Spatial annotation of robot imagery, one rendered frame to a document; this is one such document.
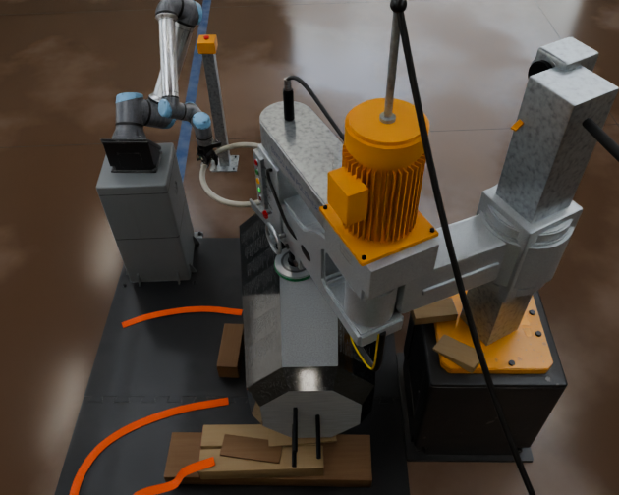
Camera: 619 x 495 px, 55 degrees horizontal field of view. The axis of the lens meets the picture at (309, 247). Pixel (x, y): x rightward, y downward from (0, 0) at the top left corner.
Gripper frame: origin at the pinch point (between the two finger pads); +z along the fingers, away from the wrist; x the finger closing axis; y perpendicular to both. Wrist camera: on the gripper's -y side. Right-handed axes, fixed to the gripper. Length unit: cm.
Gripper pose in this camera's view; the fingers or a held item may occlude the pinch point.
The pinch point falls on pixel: (211, 167)
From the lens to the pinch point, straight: 347.7
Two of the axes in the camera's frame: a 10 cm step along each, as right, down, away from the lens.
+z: -0.1, 6.4, 7.7
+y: -5.3, 6.5, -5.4
